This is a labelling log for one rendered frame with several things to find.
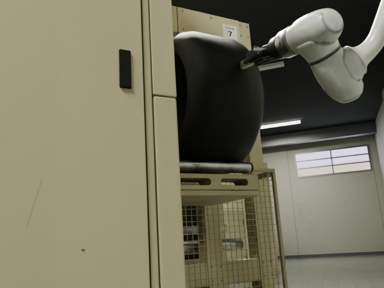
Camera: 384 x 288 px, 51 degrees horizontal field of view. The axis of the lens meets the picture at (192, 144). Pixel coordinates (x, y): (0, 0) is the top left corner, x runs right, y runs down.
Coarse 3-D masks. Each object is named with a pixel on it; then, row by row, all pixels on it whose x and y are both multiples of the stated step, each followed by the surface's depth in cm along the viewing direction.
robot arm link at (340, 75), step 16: (352, 48) 117; (368, 48) 117; (320, 64) 116; (336, 64) 114; (352, 64) 115; (320, 80) 119; (336, 80) 116; (352, 80) 116; (336, 96) 119; (352, 96) 118
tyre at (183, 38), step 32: (192, 32) 158; (192, 64) 145; (224, 64) 146; (192, 96) 143; (224, 96) 142; (256, 96) 149; (192, 128) 144; (224, 128) 145; (256, 128) 151; (224, 160) 154
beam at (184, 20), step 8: (176, 8) 201; (176, 16) 200; (184, 16) 202; (192, 16) 204; (200, 16) 206; (208, 16) 209; (216, 16) 212; (176, 24) 198; (184, 24) 201; (192, 24) 203; (200, 24) 205; (208, 24) 208; (216, 24) 210; (232, 24) 215; (176, 32) 198; (200, 32) 204; (208, 32) 206; (216, 32) 209; (240, 40) 215
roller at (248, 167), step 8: (184, 160) 144; (192, 160) 146; (200, 160) 148; (184, 168) 143; (192, 168) 145; (200, 168) 146; (208, 168) 148; (216, 168) 149; (224, 168) 151; (232, 168) 152; (240, 168) 154; (248, 168) 156
